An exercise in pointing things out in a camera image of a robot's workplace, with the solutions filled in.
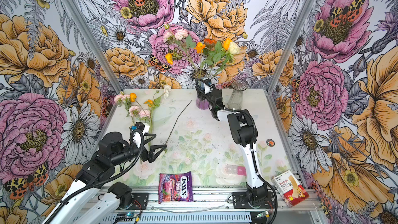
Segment clear grey glass vase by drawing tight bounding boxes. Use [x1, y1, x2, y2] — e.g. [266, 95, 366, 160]
[228, 80, 248, 110]

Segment yellow orange rose flower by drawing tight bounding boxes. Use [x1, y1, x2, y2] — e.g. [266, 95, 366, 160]
[211, 38, 233, 72]

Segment yellow orange poppy stem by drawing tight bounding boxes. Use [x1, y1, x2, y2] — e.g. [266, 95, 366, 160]
[164, 42, 206, 69]

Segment white rose flower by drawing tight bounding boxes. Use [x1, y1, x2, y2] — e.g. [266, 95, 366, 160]
[218, 38, 240, 71]

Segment orange gerbera flower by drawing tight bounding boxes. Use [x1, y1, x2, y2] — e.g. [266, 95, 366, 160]
[204, 38, 217, 49]

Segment pink carnation flower stem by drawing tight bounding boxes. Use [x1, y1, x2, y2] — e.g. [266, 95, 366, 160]
[163, 26, 201, 74]

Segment blue purple glass vase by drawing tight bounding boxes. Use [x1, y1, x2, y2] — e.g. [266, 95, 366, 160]
[196, 97, 209, 110]

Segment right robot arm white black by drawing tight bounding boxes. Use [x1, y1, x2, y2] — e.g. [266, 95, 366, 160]
[195, 79, 278, 212]

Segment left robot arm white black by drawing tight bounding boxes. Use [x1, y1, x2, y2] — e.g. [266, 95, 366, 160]
[44, 129, 167, 224]

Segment orange poppy stem on table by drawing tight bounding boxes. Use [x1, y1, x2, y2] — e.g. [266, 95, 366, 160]
[133, 91, 163, 128]

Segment purple Fox's candy bag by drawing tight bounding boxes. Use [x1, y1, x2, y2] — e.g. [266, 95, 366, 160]
[158, 172, 194, 204]

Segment small round orange token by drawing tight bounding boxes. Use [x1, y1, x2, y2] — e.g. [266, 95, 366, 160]
[266, 139, 275, 147]

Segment pink white pill organizer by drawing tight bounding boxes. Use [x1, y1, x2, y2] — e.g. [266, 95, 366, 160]
[225, 164, 247, 176]

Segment red bandage box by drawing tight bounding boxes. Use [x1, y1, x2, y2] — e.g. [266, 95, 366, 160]
[272, 170, 309, 207]

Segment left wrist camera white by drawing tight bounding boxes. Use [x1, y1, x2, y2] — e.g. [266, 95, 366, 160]
[130, 122, 150, 148]

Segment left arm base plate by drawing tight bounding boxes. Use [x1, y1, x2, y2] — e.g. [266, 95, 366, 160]
[118, 192, 149, 211]

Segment aluminium rail front frame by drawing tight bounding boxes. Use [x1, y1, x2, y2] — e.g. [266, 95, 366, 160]
[70, 187, 327, 224]

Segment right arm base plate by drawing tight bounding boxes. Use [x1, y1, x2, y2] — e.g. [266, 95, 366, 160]
[232, 192, 277, 209]

